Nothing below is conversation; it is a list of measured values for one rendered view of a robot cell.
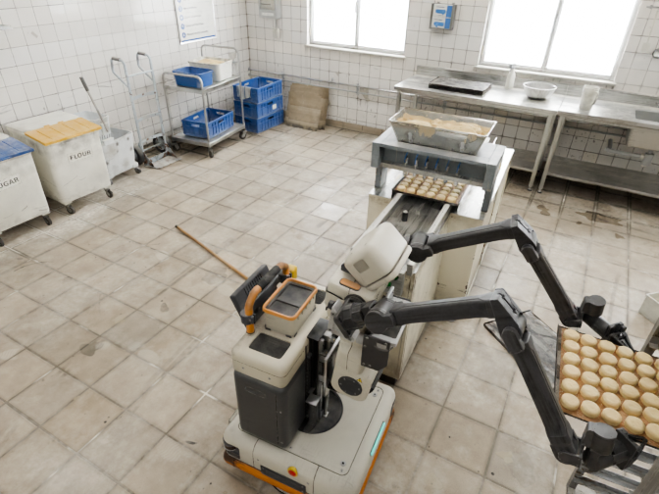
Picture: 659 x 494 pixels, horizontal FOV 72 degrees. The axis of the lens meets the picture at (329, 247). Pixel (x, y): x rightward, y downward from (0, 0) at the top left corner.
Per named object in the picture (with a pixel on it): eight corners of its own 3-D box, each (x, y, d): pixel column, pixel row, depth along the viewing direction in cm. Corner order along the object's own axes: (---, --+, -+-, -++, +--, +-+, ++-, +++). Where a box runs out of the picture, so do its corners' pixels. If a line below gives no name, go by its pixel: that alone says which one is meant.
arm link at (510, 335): (503, 313, 127) (495, 331, 118) (524, 308, 124) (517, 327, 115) (561, 443, 132) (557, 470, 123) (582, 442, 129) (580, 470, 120)
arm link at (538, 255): (517, 230, 163) (516, 250, 155) (533, 225, 160) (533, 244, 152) (563, 312, 179) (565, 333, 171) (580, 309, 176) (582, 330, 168)
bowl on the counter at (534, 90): (517, 99, 471) (520, 86, 465) (523, 92, 495) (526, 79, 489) (551, 104, 458) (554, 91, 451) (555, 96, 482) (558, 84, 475)
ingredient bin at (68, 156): (70, 219, 420) (43, 138, 378) (30, 200, 447) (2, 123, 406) (120, 196, 459) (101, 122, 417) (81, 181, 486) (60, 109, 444)
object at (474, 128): (404, 120, 286) (405, 110, 283) (491, 134, 267) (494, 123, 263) (389, 132, 266) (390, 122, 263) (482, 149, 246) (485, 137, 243)
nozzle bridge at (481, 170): (385, 174, 314) (390, 125, 295) (493, 197, 288) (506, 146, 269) (368, 193, 289) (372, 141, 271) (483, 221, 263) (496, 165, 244)
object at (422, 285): (384, 303, 329) (397, 191, 280) (430, 318, 316) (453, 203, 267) (343, 370, 276) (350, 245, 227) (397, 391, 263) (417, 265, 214)
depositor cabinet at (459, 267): (414, 221, 431) (426, 134, 385) (490, 239, 405) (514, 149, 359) (360, 296, 335) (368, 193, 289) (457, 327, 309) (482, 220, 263)
